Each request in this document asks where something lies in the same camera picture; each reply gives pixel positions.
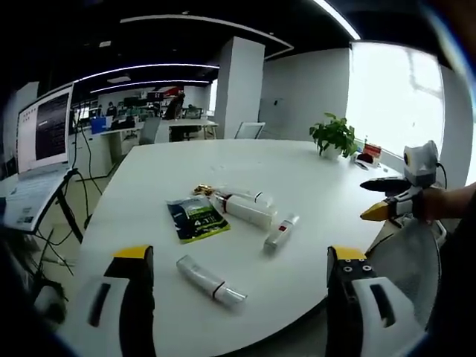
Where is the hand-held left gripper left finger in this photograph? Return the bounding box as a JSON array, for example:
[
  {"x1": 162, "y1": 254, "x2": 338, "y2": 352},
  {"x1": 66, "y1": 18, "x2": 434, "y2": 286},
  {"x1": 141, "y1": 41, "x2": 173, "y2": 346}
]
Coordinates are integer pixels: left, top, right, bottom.
[{"x1": 69, "y1": 245, "x2": 155, "y2": 357}]

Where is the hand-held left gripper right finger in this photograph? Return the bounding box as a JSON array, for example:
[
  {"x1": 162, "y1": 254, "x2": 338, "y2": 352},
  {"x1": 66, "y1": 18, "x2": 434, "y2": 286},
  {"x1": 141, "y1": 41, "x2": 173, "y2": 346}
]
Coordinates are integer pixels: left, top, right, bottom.
[{"x1": 326, "y1": 245, "x2": 428, "y2": 357}]

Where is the white skincare bottle silver cap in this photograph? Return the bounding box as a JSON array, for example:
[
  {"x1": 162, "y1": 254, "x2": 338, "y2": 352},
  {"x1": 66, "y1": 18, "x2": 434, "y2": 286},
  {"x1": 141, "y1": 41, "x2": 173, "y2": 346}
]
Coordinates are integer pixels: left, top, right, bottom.
[{"x1": 176, "y1": 254, "x2": 248, "y2": 309}]

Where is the white skincare tube red label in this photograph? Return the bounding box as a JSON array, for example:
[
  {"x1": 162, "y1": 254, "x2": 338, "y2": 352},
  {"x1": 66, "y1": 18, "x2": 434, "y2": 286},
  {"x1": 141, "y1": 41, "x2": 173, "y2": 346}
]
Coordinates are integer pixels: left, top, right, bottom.
[{"x1": 263, "y1": 212, "x2": 300, "y2": 256}]

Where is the green skincare sachet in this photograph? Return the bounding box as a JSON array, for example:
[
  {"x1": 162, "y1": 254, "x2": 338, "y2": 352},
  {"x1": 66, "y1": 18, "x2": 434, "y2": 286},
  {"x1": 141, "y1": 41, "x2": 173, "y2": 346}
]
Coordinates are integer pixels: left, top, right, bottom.
[{"x1": 165, "y1": 196, "x2": 231, "y2": 245}]

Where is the clear skincare bottle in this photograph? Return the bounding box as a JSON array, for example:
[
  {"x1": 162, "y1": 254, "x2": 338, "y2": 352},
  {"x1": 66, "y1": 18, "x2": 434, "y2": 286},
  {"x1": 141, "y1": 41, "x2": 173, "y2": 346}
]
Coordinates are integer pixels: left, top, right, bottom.
[{"x1": 218, "y1": 189, "x2": 274, "y2": 207}]

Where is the large white skincare bottle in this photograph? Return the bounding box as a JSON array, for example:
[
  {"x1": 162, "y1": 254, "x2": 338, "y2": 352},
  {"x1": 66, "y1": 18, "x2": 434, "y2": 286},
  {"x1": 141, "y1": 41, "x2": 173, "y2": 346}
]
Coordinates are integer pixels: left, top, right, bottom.
[{"x1": 210, "y1": 193, "x2": 279, "y2": 231}]

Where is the gold foil skincare packet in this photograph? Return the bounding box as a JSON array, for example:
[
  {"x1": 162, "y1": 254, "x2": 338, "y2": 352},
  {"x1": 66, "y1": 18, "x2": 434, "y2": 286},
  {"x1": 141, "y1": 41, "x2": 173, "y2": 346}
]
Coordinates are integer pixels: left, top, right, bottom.
[{"x1": 191, "y1": 182, "x2": 216, "y2": 196}]

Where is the person's right hand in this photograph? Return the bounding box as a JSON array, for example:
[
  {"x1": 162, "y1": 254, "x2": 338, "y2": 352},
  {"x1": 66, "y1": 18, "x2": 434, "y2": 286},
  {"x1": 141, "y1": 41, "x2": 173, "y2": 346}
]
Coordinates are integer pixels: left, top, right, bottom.
[{"x1": 422, "y1": 181, "x2": 476, "y2": 225}]

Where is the black small object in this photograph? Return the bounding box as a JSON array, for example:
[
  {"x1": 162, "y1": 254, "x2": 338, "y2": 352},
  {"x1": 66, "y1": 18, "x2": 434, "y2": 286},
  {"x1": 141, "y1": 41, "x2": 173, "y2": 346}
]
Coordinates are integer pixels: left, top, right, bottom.
[{"x1": 354, "y1": 152, "x2": 374, "y2": 169}]

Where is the red box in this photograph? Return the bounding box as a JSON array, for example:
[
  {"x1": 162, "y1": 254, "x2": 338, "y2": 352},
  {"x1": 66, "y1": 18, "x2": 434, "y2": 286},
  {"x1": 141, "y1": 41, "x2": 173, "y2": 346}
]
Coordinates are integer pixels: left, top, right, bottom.
[{"x1": 361, "y1": 142, "x2": 383, "y2": 159}]

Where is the grey mesh chair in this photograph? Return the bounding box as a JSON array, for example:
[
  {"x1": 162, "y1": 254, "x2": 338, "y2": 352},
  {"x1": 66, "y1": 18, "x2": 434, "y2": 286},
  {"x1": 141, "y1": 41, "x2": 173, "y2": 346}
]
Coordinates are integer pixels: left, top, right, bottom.
[{"x1": 366, "y1": 218, "x2": 448, "y2": 330}]

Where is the green potted plant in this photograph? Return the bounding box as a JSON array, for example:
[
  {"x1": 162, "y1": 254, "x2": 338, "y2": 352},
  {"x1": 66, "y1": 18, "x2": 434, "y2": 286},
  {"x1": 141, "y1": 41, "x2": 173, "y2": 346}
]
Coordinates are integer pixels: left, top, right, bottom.
[{"x1": 309, "y1": 112, "x2": 361, "y2": 161}]

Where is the person's dark clothing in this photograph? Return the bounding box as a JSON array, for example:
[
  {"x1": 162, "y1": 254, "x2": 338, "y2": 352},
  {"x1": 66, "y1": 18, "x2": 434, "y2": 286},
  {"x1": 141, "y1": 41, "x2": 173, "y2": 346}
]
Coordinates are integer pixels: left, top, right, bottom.
[{"x1": 423, "y1": 213, "x2": 476, "y2": 347}]

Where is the black laptop stand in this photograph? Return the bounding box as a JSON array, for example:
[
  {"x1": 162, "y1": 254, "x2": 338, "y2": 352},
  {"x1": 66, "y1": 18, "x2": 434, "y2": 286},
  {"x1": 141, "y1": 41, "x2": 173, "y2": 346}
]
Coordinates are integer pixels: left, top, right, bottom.
[{"x1": 32, "y1": 167, "x2": 87, "y2": 246}]

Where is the white office chair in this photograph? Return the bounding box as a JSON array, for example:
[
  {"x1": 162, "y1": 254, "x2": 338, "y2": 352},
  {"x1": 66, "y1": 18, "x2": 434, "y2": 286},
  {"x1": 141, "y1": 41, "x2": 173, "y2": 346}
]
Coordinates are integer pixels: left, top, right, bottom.
[{"x1": 234, "y1": 121, "x2": 266, "y2": 141}]

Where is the long ceiling light strip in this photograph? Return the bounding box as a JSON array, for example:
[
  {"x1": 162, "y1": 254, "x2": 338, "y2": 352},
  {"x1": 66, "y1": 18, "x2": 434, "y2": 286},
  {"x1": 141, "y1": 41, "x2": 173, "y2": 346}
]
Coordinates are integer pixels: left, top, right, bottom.
[{"x1": 312, "y1": 0, "x2": 362, "y2": 41}]

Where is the grey office chair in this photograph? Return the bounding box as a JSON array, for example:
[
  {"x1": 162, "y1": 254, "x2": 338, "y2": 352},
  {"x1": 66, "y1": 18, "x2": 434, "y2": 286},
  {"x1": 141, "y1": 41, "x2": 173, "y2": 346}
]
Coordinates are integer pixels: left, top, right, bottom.
[{"x1": 138, "y1": 116, "x2": 163, "y2": 145}]

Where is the blue box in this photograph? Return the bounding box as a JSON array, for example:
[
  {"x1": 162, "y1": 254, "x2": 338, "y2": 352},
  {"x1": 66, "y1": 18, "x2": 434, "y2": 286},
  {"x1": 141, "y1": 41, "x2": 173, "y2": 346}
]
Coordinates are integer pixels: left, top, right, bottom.
[{"x1": 89, "y1": 115, "x2": 113, "y2": 135}]

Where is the open white laptop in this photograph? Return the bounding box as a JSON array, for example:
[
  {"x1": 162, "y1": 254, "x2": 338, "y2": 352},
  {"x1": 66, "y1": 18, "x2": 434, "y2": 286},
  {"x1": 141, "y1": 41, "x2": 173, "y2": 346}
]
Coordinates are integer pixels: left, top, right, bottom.
[{"x1": 0, "y1": 83, "x2": 77, "y2": 235}]

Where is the white office desk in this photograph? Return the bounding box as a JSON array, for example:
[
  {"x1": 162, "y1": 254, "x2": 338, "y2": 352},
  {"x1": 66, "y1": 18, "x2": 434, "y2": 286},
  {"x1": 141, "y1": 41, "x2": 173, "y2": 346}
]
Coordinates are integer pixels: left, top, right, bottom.
[{"x1": 167, "y1": 118, "x2": 219, "y2": 143}]

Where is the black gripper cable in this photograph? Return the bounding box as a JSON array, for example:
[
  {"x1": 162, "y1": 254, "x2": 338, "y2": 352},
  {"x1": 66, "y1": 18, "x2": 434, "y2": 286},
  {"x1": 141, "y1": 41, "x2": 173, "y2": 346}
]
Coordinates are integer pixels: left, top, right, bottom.
[{"x1": 434, "y1": 160, "x2": 448, "y2": 189}]

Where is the black hanging cable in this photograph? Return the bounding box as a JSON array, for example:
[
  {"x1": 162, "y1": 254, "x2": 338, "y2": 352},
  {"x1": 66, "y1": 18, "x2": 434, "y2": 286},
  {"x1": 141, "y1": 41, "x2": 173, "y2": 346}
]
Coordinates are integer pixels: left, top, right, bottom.
[{"x1": 72, "y1": 111, "x2": 103, "y2": 194}]

